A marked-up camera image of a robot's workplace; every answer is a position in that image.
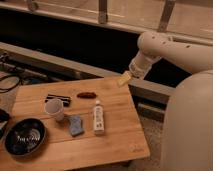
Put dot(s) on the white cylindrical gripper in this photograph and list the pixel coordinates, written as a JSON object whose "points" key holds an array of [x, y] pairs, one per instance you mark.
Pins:
{"points": [[139, 67]]}

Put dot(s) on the blue sponge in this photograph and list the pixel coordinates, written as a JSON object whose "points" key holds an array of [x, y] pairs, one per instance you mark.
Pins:
{"points": [[75, 125]]}

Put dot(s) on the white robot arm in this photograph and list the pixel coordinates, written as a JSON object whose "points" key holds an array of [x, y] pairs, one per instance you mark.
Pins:
{"points": [[187, 137]]}

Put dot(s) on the metal rail frame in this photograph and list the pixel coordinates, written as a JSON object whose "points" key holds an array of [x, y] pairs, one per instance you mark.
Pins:
{"points": [[140, 88]]}

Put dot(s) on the black rectangular case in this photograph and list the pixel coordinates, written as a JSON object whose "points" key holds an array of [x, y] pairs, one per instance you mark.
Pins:
{"points": [[65, 99]]}

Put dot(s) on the black bowl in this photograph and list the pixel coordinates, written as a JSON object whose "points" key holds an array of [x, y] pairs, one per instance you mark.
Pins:
{"points": [[25, 137]]}

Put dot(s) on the wooden table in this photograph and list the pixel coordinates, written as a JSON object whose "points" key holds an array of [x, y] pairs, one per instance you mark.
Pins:
{"points": [[123, 139]]}

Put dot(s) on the white bottle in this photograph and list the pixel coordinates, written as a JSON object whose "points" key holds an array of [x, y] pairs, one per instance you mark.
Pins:
{"points": [[98, 119]]}

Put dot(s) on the dark object at left edge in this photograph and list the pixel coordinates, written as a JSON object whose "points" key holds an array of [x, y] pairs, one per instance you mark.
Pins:
{"points": [[4, 118]]}

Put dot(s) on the white plastic cup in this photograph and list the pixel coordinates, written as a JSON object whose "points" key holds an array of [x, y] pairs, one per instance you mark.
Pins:
{"points": [[55, 109]]}

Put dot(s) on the red-brown oblong object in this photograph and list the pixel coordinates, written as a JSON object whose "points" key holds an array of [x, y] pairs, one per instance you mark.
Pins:
{"points": [[87, 95]]}

